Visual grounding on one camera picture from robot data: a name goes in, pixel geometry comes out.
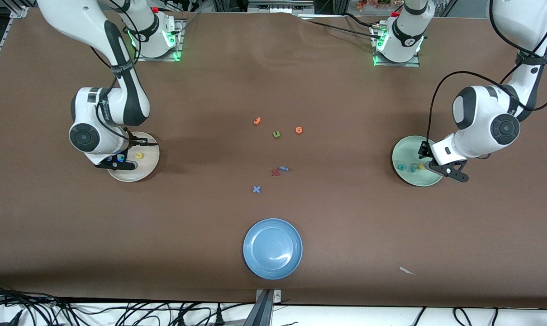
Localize light green plate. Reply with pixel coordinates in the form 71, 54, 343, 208
392, 135, 447, 187

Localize beige plate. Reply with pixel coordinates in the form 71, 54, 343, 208
106, 131, 160, 182

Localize brown table cover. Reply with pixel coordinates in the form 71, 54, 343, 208
0, 7, 547, 309

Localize blue plate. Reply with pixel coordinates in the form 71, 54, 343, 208
243, 218, 303, 280

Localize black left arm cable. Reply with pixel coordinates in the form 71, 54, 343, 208
427, 0, 547, 144

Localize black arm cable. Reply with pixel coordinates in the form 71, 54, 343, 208
427, 0, 547, 144
90, 0, 160, 150

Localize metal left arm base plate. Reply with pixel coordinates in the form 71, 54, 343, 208
372, 22, 421, 67

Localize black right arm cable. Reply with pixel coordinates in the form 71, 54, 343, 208
90, 0, 160, 150

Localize black base cable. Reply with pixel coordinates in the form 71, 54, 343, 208
306, 19, 382, 41
343, 13, 382, 29

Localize black floor cable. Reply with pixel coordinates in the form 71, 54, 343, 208
453, 307, 474, 326

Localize aluminium frame beam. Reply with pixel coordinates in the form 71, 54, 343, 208
247, 0, 316, 14

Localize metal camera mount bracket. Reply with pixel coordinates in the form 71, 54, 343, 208
254, 289, 283, 326

